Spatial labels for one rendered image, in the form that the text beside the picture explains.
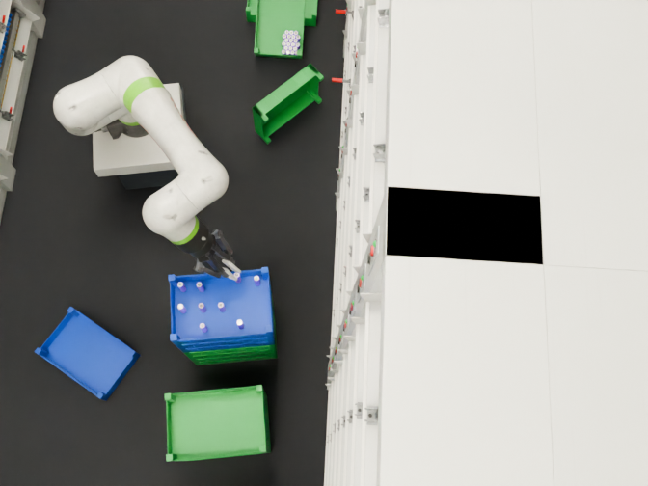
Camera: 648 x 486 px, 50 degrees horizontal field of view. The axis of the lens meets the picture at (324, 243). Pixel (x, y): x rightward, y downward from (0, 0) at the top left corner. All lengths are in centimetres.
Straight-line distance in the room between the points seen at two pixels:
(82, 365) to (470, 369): 203
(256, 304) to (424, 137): 131
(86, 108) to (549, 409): 146
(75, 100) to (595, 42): 134
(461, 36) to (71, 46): 240
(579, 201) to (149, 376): 198
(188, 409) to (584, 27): 167
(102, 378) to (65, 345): 19
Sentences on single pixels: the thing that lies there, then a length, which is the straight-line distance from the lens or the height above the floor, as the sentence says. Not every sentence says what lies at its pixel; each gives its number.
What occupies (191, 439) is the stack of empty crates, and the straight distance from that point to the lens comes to 229.
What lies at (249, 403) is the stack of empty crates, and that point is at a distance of 227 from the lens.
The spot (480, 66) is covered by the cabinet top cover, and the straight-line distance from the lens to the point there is 101.
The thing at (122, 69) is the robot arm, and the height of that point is 95.
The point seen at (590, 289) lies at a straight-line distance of 93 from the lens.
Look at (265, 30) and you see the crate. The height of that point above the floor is 5.
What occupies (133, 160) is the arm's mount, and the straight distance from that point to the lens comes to 252.
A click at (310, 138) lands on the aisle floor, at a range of 288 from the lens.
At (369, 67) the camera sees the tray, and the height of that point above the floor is 134.
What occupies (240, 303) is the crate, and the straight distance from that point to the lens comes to 216.
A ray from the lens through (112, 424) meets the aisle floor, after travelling 267.
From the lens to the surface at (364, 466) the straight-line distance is 108.
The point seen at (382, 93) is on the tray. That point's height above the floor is 151.
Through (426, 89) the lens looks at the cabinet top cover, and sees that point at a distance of 97.
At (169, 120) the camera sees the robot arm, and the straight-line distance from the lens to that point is 183.
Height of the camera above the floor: 259
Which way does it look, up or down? 73 degrees down
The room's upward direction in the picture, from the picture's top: 7 degrees clockwise
